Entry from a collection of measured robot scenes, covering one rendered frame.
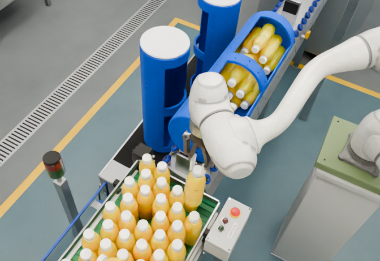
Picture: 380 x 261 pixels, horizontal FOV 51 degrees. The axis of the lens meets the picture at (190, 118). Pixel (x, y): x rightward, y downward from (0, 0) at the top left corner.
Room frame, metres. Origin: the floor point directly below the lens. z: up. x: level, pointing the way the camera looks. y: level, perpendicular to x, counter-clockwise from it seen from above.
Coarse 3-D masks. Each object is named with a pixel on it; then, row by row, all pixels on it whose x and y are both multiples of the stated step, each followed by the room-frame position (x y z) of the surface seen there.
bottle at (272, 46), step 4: (276, 36) 1.73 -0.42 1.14; (280, 36) 1.74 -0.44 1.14; (272, 40) 1.69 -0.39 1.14; (276, 40) 1.70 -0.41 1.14; (280, 40) 1.72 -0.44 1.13; (268, 44) 1.66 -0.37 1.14; (272, 44) 1.66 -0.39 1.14; (276, 44) 1.67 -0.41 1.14; (280, 44) 1.71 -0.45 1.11; (264, 48) 1.63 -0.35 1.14; (268, 48) 1.62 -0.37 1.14; (272, 48) 1.63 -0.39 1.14; (276, 48) 1.65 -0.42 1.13; (264, 52) 1.60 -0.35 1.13; (268, 52) 1.60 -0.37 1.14; (272, 52) 1.61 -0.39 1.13; (260, 56) 1.60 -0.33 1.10; (264, 56) 1.58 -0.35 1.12; (268, 56) 1.59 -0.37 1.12; (272, 56) 1.60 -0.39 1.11; (268, 60) 1.59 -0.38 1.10
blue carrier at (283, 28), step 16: (256, 16) 1.79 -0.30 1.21; (272, 16) 1.77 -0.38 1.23; (240, 32) 1.68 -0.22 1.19; (288, 32) 1.72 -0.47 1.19; (288, 48) 1.67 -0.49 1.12; (224, 64) 1.39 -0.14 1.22; (240, 64) 1.39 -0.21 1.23; (256, 64) 1.41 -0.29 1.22; (176, 112) 1.12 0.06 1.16; (240, 112) 1.31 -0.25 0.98; (176, 128) 1.06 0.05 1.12; (176, 144) 1.06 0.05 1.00; (192, 144) 1.03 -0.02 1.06
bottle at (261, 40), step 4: (268, 24) 1.76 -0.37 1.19; (264, 28) 1.72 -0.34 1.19; (268, 28) 1.72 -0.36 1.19; (272, 28) 1.73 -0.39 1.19; (260, 32) 1.69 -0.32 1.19; (264, 32) 1.69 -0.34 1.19; (268, 32) 1.69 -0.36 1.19; (272, 32) 1.71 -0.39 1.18; (256, 36) 1.67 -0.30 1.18; (260, 36) 1.65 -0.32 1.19; (264, 36) 1.66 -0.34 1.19; (268, 36) 1.67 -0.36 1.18; (272, 36) 1.71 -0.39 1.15; (256, 40) 1.63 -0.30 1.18; (260, 40) 1.63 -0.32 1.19; (264, 40) 1.63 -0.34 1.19; (268, 40) 1.66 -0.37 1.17; (256, 44) 1.61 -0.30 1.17; (260, 44) 1.61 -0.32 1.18; (264, 44) 1.62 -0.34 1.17; (260, 48) 1.60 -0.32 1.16
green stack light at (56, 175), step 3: (63, 165) 0.78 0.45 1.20; (63, 168) 0.77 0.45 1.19; (48, 171) 0.74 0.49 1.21; (57, 171) 0.74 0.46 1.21; (60, 171) 0.75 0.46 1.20; (63, 171) 0.76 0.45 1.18; (48, 174) 0.75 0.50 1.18; (51, 174) 0.74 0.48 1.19; (54, 174) 0.74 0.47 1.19; (57, 174) 0.74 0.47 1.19; (60, 174) 0.75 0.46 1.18; (63, 174) 0.76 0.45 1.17; (51, 177) 0.74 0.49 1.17; (54, 177) 0.74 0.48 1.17; (57, 177) 0.74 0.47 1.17; (60, 177) 0.74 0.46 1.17
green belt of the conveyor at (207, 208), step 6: (138, 174) 0.95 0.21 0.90; (120, 198) 0.82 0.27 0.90; (204, 204) 0.83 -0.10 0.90; (210, 204) 0.83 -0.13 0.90; (198, 210) 0.80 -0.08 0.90; (204, 210) 0.80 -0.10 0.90; (210, 210) 0.81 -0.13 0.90; (186, 216) 0.77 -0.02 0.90; (204, 216) 0.77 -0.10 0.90; (102, 222) 0.70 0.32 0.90; (150, 222) 0.72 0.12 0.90; (204, 222) 0.75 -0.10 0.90; (96, 228) 0.67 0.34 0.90; (186, 246) 0.63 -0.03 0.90; (192, 246) 0.64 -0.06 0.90; (78, 252) 0.57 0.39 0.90; (186, 252) 0.61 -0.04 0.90; (72, 258) 0.54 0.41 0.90; (78, 258) 0.55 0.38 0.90; (186, 258) 0.59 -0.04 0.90
